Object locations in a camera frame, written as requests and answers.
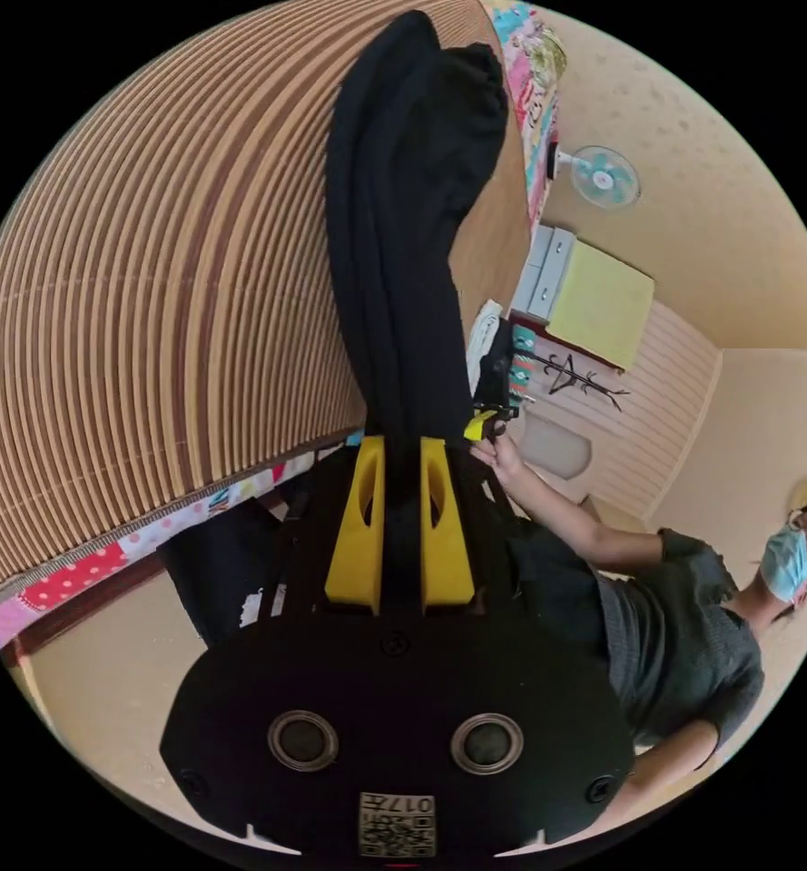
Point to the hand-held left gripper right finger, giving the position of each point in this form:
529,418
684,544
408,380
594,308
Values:
452,551

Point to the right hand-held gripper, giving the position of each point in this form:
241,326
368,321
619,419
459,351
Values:
497,381

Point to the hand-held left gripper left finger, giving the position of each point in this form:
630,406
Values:
348,544

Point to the black pants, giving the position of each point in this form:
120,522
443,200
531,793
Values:
403,224

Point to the person's left forearm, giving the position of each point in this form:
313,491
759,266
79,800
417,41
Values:
668,762

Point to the person's right forearm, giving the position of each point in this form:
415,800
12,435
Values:
573,524

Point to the person's right hand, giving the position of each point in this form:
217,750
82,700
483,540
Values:
505,461

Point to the pile of clothes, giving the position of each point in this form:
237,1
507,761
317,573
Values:
485,333

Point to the black coat rack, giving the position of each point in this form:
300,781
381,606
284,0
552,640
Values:
573,377

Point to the grey cupboard with yellow cloth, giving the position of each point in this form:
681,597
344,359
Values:
597,299

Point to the person's body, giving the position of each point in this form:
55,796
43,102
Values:
675,646

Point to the bed with woven mat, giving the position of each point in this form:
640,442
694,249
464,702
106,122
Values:
144,299

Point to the wall fan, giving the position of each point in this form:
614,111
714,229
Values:
604,178

